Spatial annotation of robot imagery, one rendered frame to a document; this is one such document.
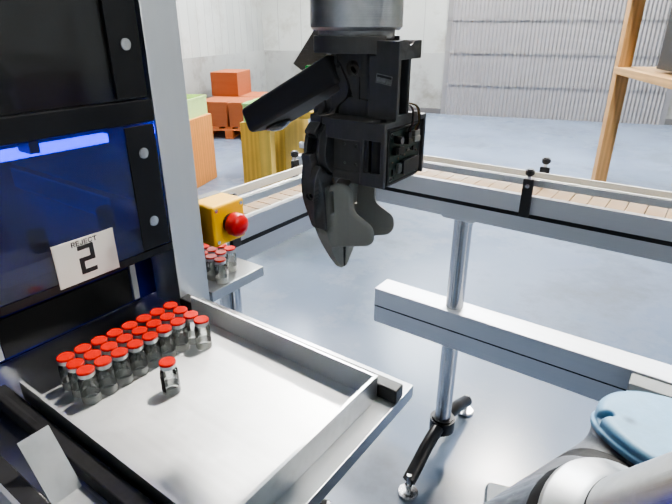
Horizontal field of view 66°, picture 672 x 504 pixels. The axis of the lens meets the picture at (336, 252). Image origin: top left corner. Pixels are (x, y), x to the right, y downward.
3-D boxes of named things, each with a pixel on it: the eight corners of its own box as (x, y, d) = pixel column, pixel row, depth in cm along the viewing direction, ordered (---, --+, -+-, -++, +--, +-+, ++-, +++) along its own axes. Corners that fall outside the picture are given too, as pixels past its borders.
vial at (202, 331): (193, 347, 73) (189, 319, 71) (205, 340, 75) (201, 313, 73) (203, 352, 72) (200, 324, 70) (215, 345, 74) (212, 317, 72)
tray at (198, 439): (25, 404, 63) (18, 381, 61) (194, 315, 82) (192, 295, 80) (217, 561, 44) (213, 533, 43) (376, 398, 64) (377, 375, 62)
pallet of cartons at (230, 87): (233, 120, 760) (228, 68, 730) (294, 124, 732) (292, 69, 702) (184, 137, 649) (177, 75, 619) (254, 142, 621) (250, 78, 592)
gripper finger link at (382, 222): (382, 277, 49) (386, 183, 45) (331, 262, 52) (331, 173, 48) (398, 266, 51) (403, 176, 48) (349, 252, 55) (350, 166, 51)
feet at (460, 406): (391, 493, 156) (393, 458, 150) (458, 403, 193) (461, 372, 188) (415, 506, 152) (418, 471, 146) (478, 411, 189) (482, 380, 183)
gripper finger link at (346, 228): (364, 290, 47) (367, 192, 43) (313, 273, 50) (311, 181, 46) (382, 277, 49) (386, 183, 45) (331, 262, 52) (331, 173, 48)
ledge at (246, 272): (162, 281, 97) (160, 271, 96) (214, 257, 107) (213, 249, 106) (213, 302, 90) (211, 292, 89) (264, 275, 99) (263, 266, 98)
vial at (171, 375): (159, 392, 64) (154, 364, 63) (173, 383, 66) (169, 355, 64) (170, 399, 63) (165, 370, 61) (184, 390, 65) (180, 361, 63)
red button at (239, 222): (219, 235, 87) (216, 213, 86) (236, 228, 90) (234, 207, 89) (235, 240, 85) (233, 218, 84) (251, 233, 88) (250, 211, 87)
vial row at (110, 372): (79, 401, 63) (71, 370, 61) (195, 335, 76) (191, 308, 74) (89, 408, 62) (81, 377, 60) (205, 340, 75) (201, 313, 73)
